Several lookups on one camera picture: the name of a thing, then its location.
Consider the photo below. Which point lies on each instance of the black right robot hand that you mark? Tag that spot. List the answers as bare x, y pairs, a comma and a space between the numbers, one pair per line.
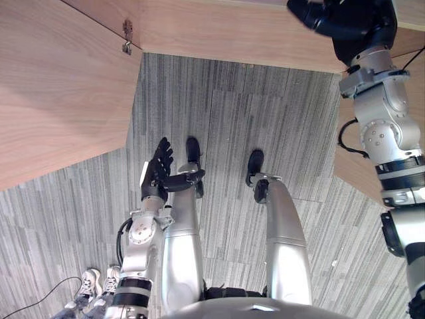
352, 23

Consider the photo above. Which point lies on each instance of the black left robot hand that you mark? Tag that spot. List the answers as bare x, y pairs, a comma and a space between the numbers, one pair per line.
156, 172

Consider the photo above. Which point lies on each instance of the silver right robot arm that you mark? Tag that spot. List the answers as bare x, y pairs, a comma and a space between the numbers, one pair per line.
395, 133

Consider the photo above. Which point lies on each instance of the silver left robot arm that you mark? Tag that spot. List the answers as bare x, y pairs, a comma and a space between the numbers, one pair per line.
136, 252

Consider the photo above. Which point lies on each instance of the wooden office cabinet body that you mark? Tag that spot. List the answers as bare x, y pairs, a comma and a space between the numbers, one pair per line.
232, 30

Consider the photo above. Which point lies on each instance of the metal door hinge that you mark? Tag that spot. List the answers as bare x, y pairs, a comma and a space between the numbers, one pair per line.
127, 35

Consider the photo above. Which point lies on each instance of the silver left robot leg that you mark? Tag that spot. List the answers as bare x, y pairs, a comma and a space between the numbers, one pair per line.
182, 246

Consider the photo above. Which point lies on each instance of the silver robot leg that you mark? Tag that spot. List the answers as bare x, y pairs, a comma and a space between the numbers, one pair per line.
182, 246
285, 246

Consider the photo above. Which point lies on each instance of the person's foot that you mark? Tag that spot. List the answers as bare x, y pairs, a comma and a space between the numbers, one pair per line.
109, 285
87, 285

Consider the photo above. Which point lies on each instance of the silver right robot leg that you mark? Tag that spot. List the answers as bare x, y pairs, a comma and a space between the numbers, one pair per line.
285, 246

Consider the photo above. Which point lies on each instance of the silver robot torso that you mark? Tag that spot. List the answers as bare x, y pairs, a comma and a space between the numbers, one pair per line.
249, 309

